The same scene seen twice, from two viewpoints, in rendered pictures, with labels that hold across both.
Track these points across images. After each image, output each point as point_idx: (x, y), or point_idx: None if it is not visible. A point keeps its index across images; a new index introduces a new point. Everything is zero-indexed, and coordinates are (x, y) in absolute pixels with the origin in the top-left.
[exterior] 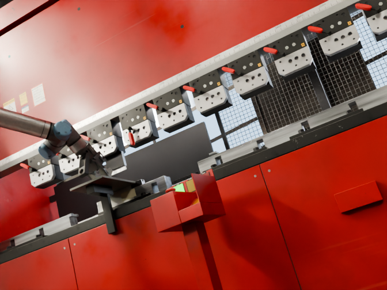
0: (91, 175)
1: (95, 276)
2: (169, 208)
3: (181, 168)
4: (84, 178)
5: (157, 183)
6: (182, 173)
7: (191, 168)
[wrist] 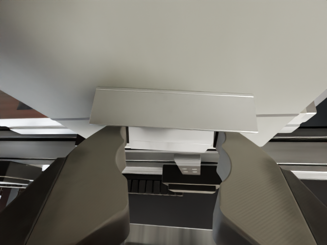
0: (287, 236)
1: None
2: None
3: (155, 223)
4: None
5: (17, 102)
6: (157, 213)
7: (139, 215)
